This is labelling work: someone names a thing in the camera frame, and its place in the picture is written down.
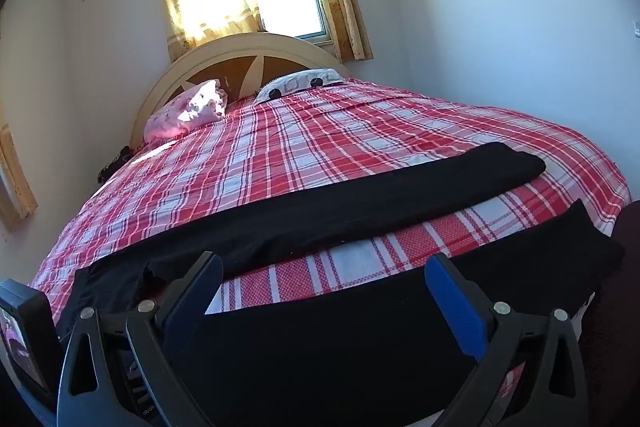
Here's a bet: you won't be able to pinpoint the cream wooden headboard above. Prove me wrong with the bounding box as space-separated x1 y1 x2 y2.
130 32 352 147

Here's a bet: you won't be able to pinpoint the side window curtain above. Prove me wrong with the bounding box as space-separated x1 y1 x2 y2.
0 117 38 233

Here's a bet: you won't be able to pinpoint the red plaid bed sheet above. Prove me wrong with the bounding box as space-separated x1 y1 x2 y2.
32 79 631 314

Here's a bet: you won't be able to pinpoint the white black-dotted pillow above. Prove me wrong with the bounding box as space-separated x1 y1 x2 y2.
254 68 345 105

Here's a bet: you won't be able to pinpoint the black item beside bed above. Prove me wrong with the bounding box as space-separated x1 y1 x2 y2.
96 146 134 185

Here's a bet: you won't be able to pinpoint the black pants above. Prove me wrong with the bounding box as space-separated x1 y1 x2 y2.
58 143 630 426

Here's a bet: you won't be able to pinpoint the pink floral pillow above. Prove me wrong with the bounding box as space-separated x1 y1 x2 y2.
143 79 228 144

